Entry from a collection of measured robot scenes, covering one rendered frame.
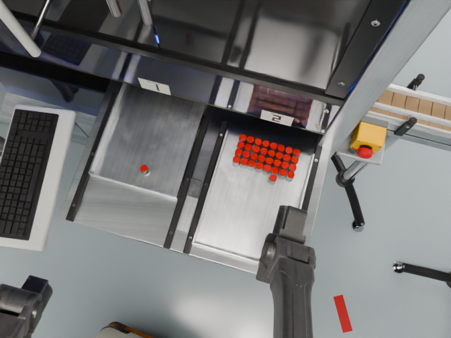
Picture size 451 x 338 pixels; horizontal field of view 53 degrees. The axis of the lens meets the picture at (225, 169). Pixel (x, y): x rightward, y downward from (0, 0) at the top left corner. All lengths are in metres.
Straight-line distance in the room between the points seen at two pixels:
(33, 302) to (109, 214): 0.53
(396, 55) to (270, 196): 0.59
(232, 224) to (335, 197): 1.05
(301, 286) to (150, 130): 0.78
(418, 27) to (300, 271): 0.43
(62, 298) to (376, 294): 1.44
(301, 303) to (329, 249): 1.50
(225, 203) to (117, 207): 0.30
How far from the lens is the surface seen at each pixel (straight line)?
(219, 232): 1.26
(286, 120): 1.20
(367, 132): 1.23
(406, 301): 2.29
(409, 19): 0.77
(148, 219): 1.29
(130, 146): 1.34
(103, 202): 1.32
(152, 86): 1.25
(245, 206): 1.27
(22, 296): 0.84
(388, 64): 0.89
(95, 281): 2.22
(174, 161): 1.31
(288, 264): 0.75
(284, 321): 0.67
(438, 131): 1.42
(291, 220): 0.84
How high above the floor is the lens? 2.13
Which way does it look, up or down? 75 degrees down
